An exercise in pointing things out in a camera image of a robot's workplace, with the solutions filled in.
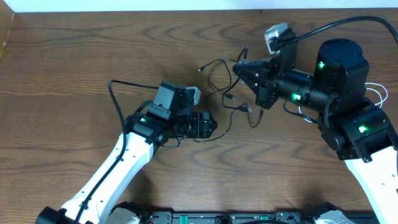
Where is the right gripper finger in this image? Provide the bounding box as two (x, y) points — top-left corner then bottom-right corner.
(238, 73), (264, 96)
(233, 58), (272, 75)

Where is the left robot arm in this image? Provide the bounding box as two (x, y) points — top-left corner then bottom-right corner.
(36, 80), (217, 223)

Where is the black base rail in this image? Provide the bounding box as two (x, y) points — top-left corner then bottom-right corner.
(111, 201), (380, 224)

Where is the white usb cable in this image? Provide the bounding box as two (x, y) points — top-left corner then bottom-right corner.
(297, 82), (389, 124)

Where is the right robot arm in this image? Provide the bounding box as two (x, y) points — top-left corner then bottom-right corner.
(233, 24), (397, 223)

